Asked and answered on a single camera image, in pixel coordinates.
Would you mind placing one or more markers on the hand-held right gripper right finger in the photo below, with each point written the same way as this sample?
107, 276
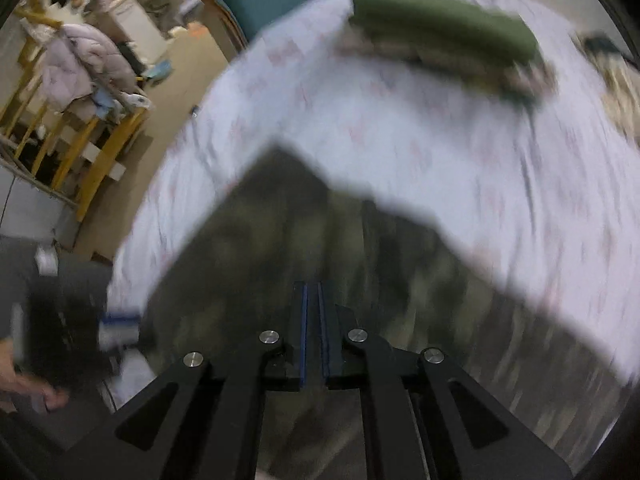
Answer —
325, 335

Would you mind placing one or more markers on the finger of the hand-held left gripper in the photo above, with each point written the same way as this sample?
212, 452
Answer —
122, 330

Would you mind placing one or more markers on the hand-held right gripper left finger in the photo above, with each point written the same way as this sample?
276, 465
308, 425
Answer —
302, 335

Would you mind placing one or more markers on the camouflage pants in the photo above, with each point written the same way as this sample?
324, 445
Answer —
300, 220

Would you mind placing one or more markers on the folded olive green pants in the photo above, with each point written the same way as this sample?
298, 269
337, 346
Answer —
440, 25

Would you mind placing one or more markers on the person's left hand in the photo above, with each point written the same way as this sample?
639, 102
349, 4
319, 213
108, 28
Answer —
30, 385

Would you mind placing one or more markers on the yellow wooden chair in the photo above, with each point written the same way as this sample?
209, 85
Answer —
107, 155

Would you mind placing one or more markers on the blue cloth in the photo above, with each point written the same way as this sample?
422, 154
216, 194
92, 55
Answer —
107, 100

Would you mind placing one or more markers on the pink puffer jacket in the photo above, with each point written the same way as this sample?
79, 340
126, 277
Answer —
80, 60

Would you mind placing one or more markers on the yellow bear-print duvet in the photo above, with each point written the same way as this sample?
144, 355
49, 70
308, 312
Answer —
622, 95

